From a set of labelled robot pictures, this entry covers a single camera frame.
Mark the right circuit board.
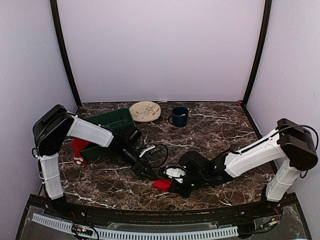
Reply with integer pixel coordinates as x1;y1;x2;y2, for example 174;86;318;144
260;218;279;229

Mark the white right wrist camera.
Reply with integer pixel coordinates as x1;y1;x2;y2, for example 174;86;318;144
163;166;187;183

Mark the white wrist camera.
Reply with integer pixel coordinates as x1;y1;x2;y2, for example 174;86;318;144
163;166;187;183
139;145;156;158

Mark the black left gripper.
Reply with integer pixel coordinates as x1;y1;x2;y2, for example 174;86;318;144
115;144;157;180

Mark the beige floral ceramic plate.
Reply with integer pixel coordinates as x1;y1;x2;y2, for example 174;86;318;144
129;101;162;123

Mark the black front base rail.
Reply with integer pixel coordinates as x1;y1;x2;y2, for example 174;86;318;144
15;193;312;240

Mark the left circuit board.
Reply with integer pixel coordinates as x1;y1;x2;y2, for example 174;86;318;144
71;224;94;238

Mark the black left frame post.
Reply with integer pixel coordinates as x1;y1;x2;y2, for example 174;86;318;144
49;0;82;108

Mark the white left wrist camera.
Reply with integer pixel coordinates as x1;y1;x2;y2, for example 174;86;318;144
139;145;156;158

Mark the black frame post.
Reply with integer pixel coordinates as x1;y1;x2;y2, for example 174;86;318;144
49;0;82;108
242;0;273;109

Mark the dark blue enamel mug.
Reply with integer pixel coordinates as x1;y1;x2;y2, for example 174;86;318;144
167;106;189;128

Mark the green plastic divided crate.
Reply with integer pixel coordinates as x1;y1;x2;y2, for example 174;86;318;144
80;108;136;161

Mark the black right frame post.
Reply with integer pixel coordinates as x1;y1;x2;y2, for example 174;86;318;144
242;0;273;109

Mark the red sock with white pattern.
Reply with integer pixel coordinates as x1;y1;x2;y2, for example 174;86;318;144
153;178;173;192

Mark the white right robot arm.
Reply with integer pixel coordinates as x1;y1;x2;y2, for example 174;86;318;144
164;118;319;217

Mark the white slotted cable duct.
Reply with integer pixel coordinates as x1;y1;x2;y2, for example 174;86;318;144
31;213;239;240

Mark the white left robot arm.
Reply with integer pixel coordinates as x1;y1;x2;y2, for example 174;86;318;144
32;104;156;218

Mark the circuit board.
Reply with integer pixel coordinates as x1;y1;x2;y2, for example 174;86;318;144
71;224;94;238
260;218;279;229

